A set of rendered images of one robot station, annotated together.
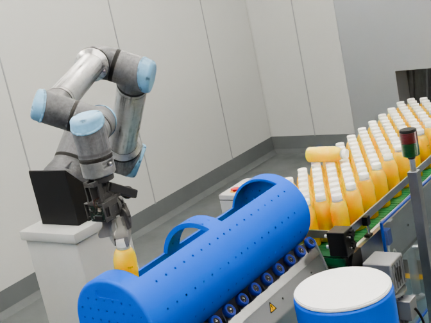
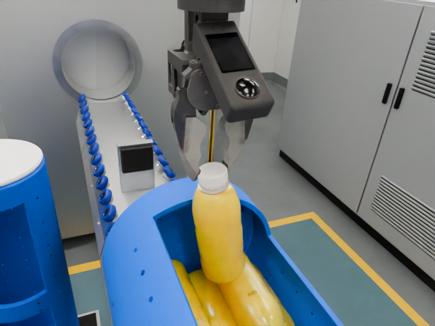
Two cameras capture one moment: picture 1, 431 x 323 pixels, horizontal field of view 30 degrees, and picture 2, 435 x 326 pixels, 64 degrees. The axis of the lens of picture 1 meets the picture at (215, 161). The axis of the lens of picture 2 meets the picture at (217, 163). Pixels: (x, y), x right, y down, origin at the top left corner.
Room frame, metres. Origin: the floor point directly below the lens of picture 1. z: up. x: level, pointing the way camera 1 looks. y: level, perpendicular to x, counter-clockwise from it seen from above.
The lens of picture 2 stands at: (2.29, -0.04, 1.53)
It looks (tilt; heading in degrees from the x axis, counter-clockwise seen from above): 29 degrees down; 117
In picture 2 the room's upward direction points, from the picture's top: 4 degrees clockwise
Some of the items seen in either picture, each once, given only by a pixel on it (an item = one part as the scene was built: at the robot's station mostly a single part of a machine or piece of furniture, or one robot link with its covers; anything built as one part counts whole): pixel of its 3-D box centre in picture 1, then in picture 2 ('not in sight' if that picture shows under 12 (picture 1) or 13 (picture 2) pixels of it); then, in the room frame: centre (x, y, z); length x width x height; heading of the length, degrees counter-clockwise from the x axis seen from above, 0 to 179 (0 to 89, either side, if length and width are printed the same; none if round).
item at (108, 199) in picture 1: (103, 197); (207, 54); (2.09, 0.31, 1.44); 0.09 x 0.08 x 0.12; 142
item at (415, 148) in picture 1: (410, 149); not in sight; (2.82, -0.71, 1.18); 0.06 x 0.06 x 0.05
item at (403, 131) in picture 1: (410, 150); not in sight; (2.82, -0.71, 1.18); 0.06 x 0.06 x 0.16
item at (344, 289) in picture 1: (342, 288); not in sight; (2.11, -0.28, 1.03); 0.28 x 0.28 x 0.01
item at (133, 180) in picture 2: not in sight; (136, 167); (1.69, 0.63, 1.00); 0.10 x 0.04 x 0.15; 52
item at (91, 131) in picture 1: (90, 136); not in sight; (2.10, 0.31, 1.61); 0.10 x 0.09 x 0.12; 174
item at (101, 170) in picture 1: (99, 167); not in sight; (2.09, 0.31, 1.52); 0.10 x 0.09 x 0.05; 52
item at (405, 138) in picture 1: (408, 136); not in sight; (2.82, -0.71, 1.23); 0.06 x 0.06 x 0.04
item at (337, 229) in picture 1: (340, 242); not in sight; (2.65, -0.37, 0.95); 0.10 x 0.07 x 0.10; 52
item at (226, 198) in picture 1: (244, 197); not in sight; (3.08, -0.08, 1.05); 0.20 x 0.10 x 0.10; 142
